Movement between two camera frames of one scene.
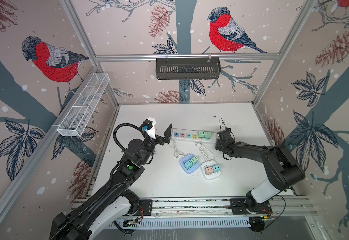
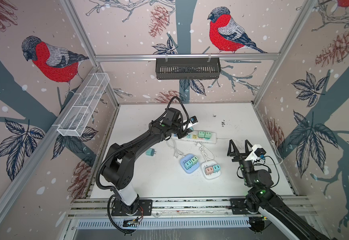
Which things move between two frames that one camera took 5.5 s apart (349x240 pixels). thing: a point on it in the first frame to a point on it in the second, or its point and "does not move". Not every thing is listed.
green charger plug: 201,134 does not move
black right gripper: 217,143 to 241,158
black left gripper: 166,138 to 184,133
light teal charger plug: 188,164 does not move
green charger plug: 207,135 does not move
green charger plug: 194,160 does not move
